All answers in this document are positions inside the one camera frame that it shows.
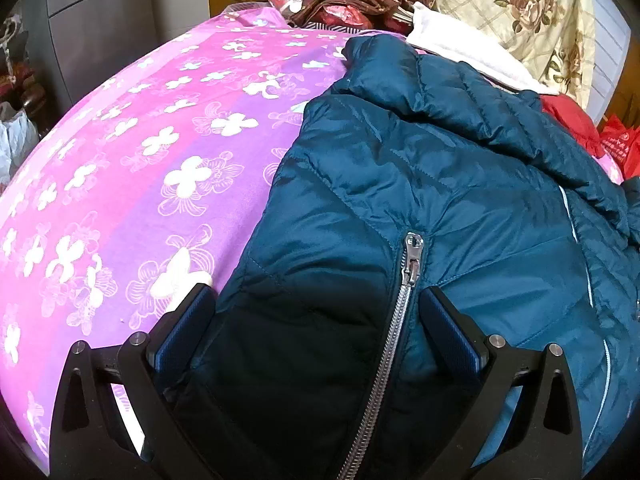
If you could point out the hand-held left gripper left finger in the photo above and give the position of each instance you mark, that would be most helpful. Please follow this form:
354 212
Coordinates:
182 327

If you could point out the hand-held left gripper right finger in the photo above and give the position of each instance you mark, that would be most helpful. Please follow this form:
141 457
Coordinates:
452 332

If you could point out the teal puffer jacket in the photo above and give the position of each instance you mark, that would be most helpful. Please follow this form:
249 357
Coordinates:
400 200

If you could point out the pink floral bed sheet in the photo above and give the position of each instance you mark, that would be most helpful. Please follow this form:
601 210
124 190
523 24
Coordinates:
125 170

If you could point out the red cloth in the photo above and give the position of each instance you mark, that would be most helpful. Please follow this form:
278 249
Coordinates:
570 120

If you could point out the red plastic bag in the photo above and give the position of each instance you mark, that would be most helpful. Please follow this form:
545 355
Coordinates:
622 147

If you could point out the white plastic bag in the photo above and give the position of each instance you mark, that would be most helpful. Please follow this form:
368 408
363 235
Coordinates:
15 140

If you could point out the white towel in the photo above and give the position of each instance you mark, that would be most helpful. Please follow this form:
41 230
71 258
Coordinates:
465 45

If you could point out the grey wardrobe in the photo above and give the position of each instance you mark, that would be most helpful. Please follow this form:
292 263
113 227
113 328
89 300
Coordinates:
115 15

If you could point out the cream rose-print pillow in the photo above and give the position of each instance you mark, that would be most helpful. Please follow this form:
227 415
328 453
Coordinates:
520 10

